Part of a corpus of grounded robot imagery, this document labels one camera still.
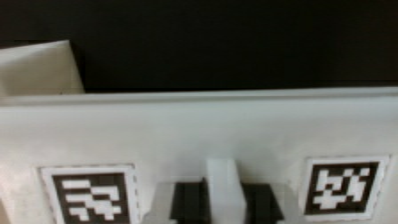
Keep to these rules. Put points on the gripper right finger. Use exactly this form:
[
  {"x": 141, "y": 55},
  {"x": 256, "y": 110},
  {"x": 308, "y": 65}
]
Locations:
[{"x": 263, "y": 210}]

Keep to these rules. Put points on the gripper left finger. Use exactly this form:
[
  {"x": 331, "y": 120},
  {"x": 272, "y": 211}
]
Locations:
[{"x": 191, "y": 203}]

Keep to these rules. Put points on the white cabinet door panel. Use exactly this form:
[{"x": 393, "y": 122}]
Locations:
[{"x": 98, "y": 150}]

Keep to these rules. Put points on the white cabinet body box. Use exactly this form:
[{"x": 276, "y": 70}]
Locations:
[{"x": 40, "y": 70}]

